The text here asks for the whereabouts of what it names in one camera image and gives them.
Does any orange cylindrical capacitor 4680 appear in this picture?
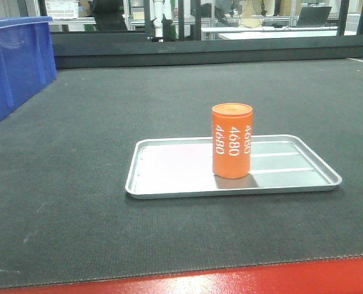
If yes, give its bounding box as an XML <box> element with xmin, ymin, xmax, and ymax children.
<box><xmin>212</xmin><ymin>102</ymin><xmax>253</xmax><ymax>179</ymax></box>

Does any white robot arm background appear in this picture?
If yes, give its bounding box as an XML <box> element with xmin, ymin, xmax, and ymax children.
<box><xmin>150</xmin><ymin>0</ymin><xmax>166</xmax><ymax>42</ymax></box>

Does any black conveyor belt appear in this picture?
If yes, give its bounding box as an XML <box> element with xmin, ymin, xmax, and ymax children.
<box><xmin>0</xmin><ymin>59</ymin><xmax>363</xmax><ymax>288</ymax></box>

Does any blue crate on conveyor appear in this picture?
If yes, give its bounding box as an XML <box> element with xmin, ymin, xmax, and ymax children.
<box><xmin>0</xmin><ymin>17</ymin><xmax>56</xmax><ymax>122</ymax></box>

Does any flat aluminium tray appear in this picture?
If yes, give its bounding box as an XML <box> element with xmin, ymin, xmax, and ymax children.
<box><xmin>126</xmin><ymin>134</ymin><xmax>342</xmax><ymax>200</ymax></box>

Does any white background table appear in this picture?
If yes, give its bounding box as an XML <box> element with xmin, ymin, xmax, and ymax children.
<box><xmin>201</xmin><ymin>26</ymin><xmax>357</xmax><ymax>40</ymax></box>

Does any white perforated crate background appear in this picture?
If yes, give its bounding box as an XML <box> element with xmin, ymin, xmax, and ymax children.
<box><xmin>45</xmin><ymin>0</ymin><xmax>78</xmax><ymax>19</ymax></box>

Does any grey laptop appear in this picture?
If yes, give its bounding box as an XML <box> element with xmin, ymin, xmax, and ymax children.
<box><xmin>296</xmin><ymin>6</ymin><xmax>332</xmax><ymax>28</ymax></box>

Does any black conveyor far guard rail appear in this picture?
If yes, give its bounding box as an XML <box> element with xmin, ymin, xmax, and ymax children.
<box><xmin>51</xmin><ymin>32</ymin><xmax>363</xmax><ymax>69</ymax></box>

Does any red conveyor frame edge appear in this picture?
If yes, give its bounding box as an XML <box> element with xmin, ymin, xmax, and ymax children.
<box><xmin>0</xmin><ymin>257</ymin><xmax>363</xmax><ymax>293</ymax></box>

